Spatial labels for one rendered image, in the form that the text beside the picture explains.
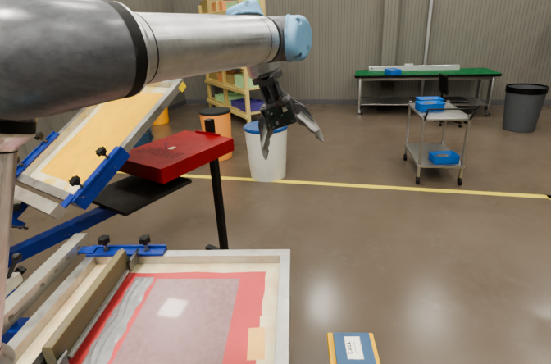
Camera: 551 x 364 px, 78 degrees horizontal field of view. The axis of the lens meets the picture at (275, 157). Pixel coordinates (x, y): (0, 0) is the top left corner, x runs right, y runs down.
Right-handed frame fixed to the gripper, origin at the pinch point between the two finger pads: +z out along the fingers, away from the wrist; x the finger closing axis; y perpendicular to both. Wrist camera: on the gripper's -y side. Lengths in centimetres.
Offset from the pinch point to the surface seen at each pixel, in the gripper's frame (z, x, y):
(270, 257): 46, -25, -25
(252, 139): 75, -77, -307
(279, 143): 91, -48, -309
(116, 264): 24, -72, -12
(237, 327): 46, -33, 4
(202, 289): 42, -47, -11
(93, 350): 34, -70, 13
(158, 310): 38, -58, -2
